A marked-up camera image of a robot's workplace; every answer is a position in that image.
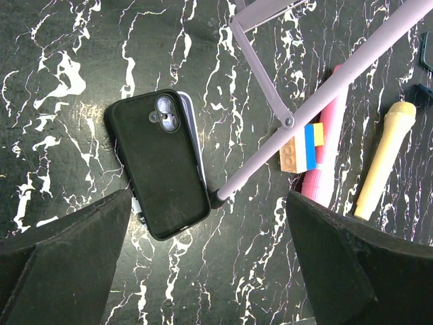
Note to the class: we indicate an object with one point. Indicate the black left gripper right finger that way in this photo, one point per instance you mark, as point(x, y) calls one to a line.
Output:
point(356, 274)

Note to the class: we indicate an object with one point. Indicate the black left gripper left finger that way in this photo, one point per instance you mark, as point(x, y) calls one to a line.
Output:
point(62, 272)

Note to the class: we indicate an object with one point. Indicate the teal smartphone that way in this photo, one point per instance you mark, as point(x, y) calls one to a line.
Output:
point(426, 51)

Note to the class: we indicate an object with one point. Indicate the pink marker pen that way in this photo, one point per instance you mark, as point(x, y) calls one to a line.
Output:
point(318, 183)

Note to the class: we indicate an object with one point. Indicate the white blue yellow toy blocks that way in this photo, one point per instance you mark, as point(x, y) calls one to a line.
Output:
point(299, 154)

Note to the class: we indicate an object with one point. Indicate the yellow marker pen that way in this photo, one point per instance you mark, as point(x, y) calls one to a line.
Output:
point(397, 122)

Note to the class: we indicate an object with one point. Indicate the lilac tripod stand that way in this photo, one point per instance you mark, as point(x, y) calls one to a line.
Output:
point(399, 23)

